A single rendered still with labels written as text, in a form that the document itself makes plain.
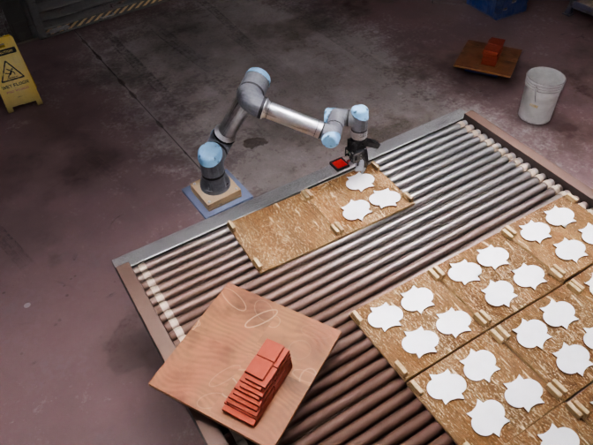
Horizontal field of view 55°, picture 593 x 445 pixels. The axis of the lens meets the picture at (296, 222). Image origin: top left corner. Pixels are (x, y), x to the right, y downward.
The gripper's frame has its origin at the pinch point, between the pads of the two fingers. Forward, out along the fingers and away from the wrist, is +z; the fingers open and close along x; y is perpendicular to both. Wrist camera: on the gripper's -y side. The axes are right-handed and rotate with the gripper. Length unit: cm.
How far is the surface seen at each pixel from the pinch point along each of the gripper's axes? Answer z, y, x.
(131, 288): 8, 119, 5
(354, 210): 7.9, 14.0, 15.6
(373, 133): 103, -106, -130
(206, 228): 11, 77, -14
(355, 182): 7.9, 2.5, -0.7
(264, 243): 9, 59, 11
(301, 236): 9.0, 42.7, 15.8
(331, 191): 9.0, 15.2, -2.5
